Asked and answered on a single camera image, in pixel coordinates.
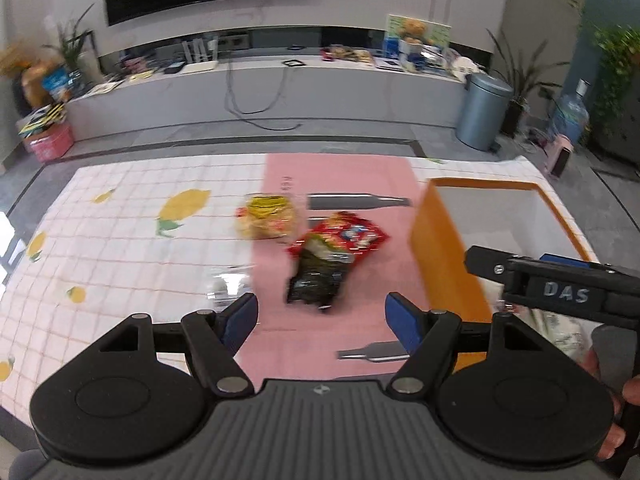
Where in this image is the blue packet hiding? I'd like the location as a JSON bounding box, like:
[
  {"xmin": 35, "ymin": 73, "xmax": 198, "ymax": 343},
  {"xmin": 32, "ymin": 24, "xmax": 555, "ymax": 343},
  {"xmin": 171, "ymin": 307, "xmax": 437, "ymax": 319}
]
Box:
[{"xmin": 42, "ymin": 67, "xmax": 71, "ymax": 101}]

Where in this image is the blue water bottle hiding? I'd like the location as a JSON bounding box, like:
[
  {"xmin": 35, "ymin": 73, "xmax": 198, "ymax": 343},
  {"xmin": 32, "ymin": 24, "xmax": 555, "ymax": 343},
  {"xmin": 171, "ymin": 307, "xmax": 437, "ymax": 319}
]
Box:
[{"xmin": 552, "ymin": 79, "xmax": 591, "ymax": 149}]

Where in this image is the person's right hand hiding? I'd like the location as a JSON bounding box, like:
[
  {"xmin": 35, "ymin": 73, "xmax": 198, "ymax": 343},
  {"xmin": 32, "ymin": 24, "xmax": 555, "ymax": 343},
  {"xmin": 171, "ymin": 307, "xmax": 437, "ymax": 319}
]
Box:
[{"xmin": 582, "ymin": 349, "xmax": 640, "ymax": 462}]

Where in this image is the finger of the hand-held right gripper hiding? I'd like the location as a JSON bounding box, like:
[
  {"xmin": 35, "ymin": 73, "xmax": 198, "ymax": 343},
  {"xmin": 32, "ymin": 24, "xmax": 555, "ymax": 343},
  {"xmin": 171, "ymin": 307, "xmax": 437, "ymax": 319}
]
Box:
[
  {"xmin": 539, "ymin": 253, "xmax": 597, "ymax": 266},
  {"xmin": 463, "ymin": 245, "xmax": 512, "ymax": 282}
]

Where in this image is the grey blue trash can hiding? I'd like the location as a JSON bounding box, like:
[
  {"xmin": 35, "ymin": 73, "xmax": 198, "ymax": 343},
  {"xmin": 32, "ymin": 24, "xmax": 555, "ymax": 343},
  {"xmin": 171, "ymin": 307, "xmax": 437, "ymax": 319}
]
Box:
[{"xmin": 456, "ymin": 72, "xmax": 515, "ymax": 152}]

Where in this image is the black cable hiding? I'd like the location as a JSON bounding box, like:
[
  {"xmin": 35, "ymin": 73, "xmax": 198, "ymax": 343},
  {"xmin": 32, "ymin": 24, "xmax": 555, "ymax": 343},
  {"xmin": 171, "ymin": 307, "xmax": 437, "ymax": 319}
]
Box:
[{"xmin": 224, "ymin": 54, "xmax": 302, "ymax": 129}]

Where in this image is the dark green seaweed packet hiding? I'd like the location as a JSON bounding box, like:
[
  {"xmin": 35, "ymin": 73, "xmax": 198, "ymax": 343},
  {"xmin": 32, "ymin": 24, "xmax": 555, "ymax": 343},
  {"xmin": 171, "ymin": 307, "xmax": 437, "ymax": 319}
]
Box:
[{"xmin": 285, "ymin": 232, "xmax": 357, "ymax": 312}]

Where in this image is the red snack packet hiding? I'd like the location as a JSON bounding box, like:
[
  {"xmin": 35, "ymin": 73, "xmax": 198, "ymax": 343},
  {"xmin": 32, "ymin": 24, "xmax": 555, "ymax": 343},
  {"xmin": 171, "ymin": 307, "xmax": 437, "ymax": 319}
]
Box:
[{"xmin": 287, "ymin": 210, "xmax": 391, "ymax": 257}]

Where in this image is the yellow snack packet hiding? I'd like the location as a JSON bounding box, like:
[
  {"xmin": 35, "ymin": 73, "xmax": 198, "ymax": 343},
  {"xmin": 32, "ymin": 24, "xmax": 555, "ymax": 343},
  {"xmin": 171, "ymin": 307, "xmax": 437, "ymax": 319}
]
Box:
[{"xmin": 235, "ymin": 192, "xmax": 304, "ymax": 242}]

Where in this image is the pile of snacks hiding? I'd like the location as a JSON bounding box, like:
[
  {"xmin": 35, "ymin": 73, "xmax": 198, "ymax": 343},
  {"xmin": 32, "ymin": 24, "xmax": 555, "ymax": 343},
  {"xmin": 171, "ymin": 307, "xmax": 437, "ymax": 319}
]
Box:
[{"xmin": 320, "ymin": 45, "xmax": 376, "ymax": 67}]

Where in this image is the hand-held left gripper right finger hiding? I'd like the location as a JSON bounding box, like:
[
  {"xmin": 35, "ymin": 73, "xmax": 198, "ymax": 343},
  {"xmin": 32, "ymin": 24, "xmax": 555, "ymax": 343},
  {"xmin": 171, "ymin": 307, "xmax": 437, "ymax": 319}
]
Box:
[{"xmin": 385, "ymin": 293, "xmax": 552, "ymax": 396}]

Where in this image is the large white green snack packet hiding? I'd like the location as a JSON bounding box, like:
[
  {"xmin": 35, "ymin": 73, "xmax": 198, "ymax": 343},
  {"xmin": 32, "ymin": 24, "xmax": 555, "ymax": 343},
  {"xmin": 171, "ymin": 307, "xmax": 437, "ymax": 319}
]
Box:
[{"xmin": 529, "ymin": 304, "xmax": 589, "ymax": 362}]

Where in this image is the green picture board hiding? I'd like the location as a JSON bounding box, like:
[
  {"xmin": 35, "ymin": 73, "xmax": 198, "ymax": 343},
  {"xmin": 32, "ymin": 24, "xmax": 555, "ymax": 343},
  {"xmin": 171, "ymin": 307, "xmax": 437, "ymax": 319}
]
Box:
[{"xmin": 385, "ymin": 14, "xmax": 452, "ymax": 57}]

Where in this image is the potted plant in vase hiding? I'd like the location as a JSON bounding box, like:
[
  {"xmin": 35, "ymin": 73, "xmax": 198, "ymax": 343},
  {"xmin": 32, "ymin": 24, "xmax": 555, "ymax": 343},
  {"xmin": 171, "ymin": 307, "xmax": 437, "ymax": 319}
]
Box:
[{"xmin": 44, "ymin": 4, "xmax": 97, "ymax": 97}]

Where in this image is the checkered lemon tablecloth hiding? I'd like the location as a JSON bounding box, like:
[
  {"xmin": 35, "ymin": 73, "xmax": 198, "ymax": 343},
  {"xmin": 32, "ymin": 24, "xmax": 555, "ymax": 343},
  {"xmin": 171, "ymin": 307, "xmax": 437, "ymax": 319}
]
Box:
[{"xmin": 0, "ymin": 152, "xmax": 601, "ymax": 441}]

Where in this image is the white router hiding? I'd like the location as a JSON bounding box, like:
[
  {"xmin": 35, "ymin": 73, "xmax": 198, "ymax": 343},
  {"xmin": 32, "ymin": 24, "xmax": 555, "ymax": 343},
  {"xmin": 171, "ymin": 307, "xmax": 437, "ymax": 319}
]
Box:
[{"xmin": 181, "ymin": 35, "xmax": 221, "ymax": 74}]

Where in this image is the orange cardboard box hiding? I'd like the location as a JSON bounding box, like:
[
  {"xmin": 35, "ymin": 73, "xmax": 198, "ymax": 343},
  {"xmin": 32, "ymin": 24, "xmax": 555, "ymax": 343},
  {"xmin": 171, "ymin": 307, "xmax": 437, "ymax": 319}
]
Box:
[{"xmin": 410, "ymin": 177, "xmax": 601, "ymax": 377}]

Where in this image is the ivy plant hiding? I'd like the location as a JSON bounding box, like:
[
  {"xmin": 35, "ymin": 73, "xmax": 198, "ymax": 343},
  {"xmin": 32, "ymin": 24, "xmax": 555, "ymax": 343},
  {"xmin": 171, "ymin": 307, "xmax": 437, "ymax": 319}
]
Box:
[{"xmin": 592, "ymin": 25, "xmax": 640, "ymax": 137}]

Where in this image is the grey cabinet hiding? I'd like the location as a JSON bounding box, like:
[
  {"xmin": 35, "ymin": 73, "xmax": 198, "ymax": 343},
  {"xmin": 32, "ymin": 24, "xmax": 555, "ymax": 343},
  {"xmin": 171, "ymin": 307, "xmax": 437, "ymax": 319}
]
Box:
[{"xmin": 590, "ymin": 90, "xmax": 640, "ymax": 182}]

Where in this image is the pink box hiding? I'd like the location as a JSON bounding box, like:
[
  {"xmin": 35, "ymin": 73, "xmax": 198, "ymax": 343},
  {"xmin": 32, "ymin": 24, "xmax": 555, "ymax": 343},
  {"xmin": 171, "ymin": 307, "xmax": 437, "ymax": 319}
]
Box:
[{"xmin": 22, "ymin": 122, "xmax": 75, "ymax": 162}]

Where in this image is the pink heater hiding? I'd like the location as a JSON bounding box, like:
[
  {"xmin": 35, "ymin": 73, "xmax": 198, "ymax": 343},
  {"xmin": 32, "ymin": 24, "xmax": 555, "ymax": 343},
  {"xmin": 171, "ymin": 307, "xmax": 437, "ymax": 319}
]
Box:
[{"xmin": 544, "ymin": 135, "xmax": 576, "ymax": 179}]

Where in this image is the brown teddy bear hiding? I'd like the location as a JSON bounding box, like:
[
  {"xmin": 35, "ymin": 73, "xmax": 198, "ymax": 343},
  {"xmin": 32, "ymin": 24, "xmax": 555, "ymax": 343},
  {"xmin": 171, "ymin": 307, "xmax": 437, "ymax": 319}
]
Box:
[{"xmin": 400, "ymin": 19, "xmax": 429, "ymax": 44}]

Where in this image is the clear snack packet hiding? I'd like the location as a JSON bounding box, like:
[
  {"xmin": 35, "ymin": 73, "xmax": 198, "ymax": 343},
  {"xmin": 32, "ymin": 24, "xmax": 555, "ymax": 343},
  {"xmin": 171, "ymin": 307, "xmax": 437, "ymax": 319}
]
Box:
[{"xmin": 205, "ymin": 264, "xmax": 254, "ymax": 312}]

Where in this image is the person's grey trouser leg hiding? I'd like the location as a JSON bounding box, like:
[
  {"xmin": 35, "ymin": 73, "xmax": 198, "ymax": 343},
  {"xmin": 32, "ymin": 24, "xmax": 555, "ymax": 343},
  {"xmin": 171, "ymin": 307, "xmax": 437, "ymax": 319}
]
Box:
[{"xmin": 9, "ymin": 447, "xmax": 52, "ymax": 480}]

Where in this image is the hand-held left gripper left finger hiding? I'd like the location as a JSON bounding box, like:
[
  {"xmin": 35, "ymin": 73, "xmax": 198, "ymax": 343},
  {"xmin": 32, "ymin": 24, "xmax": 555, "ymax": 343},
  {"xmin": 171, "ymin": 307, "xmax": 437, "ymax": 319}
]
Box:
[{"xmin": 99, "ymin": 291, "xmax": 260, "ymax": 397}]

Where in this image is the grey television stand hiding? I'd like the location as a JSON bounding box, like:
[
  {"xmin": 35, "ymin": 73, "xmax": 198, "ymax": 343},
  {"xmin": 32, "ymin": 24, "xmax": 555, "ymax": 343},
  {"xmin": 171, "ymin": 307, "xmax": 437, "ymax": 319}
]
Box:
[{"xmin": 65, "ymin": 25, "xmax": 477, "ymax": 137}]

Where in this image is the long leaf potted plant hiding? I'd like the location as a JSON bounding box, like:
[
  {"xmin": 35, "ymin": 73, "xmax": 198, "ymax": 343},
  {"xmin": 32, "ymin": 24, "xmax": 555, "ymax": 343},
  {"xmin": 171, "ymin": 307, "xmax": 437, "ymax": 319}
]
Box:
[{"xmin": 486, "ymin": 30, "xmax": 572, "ymax": 137}]

